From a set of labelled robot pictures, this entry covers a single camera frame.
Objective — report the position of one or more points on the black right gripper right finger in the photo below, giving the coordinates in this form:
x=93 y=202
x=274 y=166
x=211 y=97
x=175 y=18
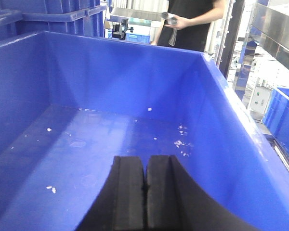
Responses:
x=175 y=202

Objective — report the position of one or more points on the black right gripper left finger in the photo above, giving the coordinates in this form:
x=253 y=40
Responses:
x=119 y=205

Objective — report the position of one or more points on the steel shelf rack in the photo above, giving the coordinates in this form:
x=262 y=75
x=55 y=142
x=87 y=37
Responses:
x=268 y=25

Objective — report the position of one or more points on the large blue bin right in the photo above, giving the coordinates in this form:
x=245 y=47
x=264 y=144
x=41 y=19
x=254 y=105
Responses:
x=70 y=104

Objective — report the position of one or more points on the blue crate far right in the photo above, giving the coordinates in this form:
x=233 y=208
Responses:
x=276 y=118

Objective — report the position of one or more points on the white control box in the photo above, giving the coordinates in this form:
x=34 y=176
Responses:
x=260 y=97

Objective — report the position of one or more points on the standing person in black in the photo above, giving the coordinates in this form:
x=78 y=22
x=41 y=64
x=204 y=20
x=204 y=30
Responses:
x=194 y=18

